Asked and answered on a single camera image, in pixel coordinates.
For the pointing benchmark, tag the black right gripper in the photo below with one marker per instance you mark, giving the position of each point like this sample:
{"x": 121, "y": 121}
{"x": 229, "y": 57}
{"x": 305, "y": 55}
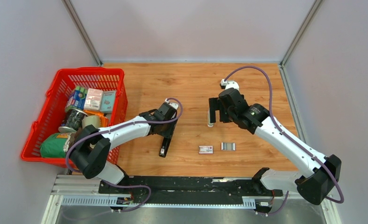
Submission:
{"x": 215, "y": 104}

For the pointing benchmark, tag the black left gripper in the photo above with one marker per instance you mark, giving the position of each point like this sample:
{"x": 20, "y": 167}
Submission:
{"x": 169, "y": 133}

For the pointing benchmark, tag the black stapler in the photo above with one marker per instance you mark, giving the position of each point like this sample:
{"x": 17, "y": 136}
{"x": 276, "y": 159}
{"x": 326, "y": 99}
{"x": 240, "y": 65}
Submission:
{"x": 164, "y": 147}

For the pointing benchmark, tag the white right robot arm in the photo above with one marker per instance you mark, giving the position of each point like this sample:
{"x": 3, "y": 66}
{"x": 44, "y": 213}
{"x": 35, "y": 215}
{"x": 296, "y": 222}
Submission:
{"x": 317, "y": 174}

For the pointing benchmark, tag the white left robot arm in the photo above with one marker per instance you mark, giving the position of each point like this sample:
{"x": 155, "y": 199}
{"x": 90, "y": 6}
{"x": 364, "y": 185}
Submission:
{"x": 90, "y": 151}

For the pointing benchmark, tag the red white staple box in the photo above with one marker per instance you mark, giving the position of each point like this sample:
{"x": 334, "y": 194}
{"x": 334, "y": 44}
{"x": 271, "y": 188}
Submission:
{"x": 205, "y": 149}

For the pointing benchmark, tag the teal sponge pack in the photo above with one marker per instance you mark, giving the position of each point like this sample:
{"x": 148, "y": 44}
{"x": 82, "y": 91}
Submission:
{"x": 108, "y": 100}

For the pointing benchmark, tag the pink sponge pack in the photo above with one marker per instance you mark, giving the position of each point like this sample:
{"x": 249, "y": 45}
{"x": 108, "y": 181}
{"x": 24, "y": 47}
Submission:
{"x": 93, "y": 99}

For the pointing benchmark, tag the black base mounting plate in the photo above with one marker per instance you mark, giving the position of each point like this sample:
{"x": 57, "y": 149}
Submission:
{"x": 189, "y": 190}

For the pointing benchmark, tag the blue green scrubber pack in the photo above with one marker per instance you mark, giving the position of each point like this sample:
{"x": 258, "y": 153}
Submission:
{"x": 76, "y": 99}

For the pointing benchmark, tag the dark glass jar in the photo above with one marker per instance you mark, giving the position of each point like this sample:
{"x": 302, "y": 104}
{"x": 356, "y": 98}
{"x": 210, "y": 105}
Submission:
{"x": 72, "y": 121}

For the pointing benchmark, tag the red plastic shopping basket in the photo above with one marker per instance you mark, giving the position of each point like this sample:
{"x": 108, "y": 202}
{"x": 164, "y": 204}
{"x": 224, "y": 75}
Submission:
{"x": 52, "y": 112}

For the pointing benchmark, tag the green snack bag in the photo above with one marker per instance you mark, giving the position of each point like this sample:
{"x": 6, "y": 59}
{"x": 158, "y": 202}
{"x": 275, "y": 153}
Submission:
{"x": 57, "y": 145}

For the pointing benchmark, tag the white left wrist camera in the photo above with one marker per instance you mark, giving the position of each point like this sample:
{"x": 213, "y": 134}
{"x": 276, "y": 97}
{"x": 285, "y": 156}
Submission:
{"x": 172, "y": 104}

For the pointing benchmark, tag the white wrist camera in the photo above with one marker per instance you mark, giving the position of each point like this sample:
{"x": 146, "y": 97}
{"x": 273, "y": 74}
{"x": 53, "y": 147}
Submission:
{"x": 227, "y": 84}
{"x": 172, "y": 104}

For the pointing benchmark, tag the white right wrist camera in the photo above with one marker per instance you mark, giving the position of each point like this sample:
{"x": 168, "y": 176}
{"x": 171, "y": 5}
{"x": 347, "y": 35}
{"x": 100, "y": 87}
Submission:
{"x": 227, "y": 84}

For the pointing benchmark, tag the aluminium slotted cable rail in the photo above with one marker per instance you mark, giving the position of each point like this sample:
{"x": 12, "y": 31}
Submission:
{"x": 112, "y": 201}

